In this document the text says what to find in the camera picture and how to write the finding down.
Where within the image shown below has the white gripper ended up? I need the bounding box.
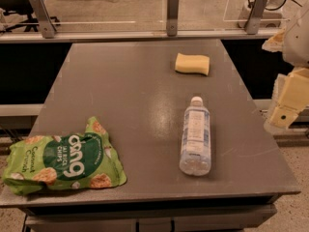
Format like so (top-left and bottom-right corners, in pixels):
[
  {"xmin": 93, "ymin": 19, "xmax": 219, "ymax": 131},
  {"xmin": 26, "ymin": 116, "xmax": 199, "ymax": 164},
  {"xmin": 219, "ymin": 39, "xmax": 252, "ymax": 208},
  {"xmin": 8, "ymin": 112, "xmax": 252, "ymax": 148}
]
[{"xmin": 262, "ymin": 1, "xmax": 309, "ymax": 133}]

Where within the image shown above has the green rice chip bag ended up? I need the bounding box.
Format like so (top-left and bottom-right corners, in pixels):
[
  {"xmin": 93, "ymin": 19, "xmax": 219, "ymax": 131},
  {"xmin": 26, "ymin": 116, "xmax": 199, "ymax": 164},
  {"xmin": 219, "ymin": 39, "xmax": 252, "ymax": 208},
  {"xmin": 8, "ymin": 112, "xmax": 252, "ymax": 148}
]
[{"xmin": 2, "ymin": 117, "xmax": 126, "ymax": 195}]

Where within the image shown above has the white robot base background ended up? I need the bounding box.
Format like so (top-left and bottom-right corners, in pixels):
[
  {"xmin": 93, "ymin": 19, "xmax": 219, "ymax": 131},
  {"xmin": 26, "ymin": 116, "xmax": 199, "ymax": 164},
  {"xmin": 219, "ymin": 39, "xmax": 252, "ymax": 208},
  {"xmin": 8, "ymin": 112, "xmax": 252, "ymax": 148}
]
[{"xmin": 239, "ymin": 0, "xmax": 287, "ymax": 28}]

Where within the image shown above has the yellow sponge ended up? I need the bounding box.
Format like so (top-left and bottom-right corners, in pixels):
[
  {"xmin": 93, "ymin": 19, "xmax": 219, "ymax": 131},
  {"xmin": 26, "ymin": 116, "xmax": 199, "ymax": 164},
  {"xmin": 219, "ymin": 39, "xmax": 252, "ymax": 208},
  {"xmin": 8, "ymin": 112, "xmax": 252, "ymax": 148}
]
[{"xmin": 175, "ymin": 53, "xmax": 210, "ymax": 75}]

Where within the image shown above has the clear plastic water bottle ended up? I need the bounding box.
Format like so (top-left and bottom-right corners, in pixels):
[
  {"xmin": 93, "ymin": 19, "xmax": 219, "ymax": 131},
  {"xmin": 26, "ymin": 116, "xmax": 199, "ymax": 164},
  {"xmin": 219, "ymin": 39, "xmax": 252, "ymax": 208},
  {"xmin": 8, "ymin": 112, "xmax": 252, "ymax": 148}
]
[{"xmin": 180, "ymin": 97, "xmax": 211, "ymax": 176}]

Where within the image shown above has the grey table cabinet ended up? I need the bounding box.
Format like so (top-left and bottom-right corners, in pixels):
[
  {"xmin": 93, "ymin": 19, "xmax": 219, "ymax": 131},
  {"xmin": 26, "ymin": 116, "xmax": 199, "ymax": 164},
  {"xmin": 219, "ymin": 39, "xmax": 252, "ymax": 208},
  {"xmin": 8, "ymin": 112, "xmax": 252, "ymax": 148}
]
[{"xmin": 24, "ymin": 197, "xmax": 277, "ymax": 232}]

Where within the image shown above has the right metal bracket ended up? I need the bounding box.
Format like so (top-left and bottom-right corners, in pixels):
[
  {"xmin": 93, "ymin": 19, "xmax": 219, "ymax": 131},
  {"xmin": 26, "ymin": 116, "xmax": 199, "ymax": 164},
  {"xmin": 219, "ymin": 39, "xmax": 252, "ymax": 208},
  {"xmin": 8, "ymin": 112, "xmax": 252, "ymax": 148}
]
[{"xmin": 244, "ymin": 0, "xmax": 267, "ymax": 35}]

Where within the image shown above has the metal bracket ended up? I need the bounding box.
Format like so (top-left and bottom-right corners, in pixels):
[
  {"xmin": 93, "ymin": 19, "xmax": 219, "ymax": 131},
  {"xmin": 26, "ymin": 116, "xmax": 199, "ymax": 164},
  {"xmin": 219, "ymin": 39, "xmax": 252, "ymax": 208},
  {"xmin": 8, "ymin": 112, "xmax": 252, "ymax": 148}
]
[
  {"xmin": 166, "ymin": 0, "xmax": 179, "ymax": 37},
  {"xmin": 29, "ymin": 0, "xmax": 56, "ymax": 39},
  {"xmin": 244, "ymin": 0, "xmax": 267, "ymax": 35}
]

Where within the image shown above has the middle metal bracket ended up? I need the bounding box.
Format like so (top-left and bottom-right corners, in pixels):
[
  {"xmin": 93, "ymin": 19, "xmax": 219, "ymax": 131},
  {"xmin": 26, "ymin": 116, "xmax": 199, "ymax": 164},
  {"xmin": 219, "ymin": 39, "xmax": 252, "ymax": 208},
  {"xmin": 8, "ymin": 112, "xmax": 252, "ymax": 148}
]
[{"xmin": 166, "ymin": 0, "xmax": 179, "ymax": 37}]

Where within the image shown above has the metal rail bar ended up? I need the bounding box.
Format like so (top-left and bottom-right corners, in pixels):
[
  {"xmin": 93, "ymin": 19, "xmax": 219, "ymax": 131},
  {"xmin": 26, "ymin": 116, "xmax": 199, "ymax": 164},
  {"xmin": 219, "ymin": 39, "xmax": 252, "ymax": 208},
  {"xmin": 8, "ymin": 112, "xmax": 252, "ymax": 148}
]
[{"xmin": 0, "ymin": 28, "xmax": 279, "ymax": 44}]

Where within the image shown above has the left metal bracket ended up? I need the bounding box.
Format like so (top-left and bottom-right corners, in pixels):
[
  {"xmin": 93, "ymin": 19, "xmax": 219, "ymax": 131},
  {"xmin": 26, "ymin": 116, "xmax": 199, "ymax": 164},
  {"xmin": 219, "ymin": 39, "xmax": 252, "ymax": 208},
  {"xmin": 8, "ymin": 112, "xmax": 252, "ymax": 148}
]
[{"xmin": 29, "ymin": 0, "xmax": 56, "ymax": 39}]

